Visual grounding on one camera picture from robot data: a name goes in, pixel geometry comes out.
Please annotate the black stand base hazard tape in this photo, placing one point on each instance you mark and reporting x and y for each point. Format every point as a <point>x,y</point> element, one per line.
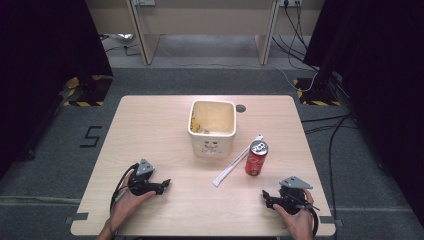
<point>93,91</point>
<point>316,95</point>

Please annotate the grey tape strip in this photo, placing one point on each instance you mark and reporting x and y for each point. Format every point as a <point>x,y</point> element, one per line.
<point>330,220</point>
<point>78,216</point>

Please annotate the black curtain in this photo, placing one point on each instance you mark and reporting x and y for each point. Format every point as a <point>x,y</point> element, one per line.
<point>43,66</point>
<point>383,66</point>

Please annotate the person's right hand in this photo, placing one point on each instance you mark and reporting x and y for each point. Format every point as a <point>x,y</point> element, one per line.
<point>300,225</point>

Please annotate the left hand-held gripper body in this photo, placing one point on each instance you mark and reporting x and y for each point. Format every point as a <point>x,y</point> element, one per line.
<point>141,185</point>

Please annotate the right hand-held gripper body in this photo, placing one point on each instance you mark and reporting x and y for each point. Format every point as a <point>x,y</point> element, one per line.
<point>293,200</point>

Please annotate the cream plastic trash bin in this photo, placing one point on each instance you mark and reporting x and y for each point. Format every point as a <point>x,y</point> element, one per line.
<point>213,116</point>

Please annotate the red soda can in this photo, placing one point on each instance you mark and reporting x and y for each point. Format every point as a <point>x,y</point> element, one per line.
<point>256,163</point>

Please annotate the white wall socket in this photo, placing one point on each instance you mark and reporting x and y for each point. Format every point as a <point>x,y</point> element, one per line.
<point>143,2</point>
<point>290,2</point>

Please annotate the person's left hand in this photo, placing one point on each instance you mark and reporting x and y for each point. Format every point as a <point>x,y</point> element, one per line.
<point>125,205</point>

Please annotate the white paper chopstick sleeve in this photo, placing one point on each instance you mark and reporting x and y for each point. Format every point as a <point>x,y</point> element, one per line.
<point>230,168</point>

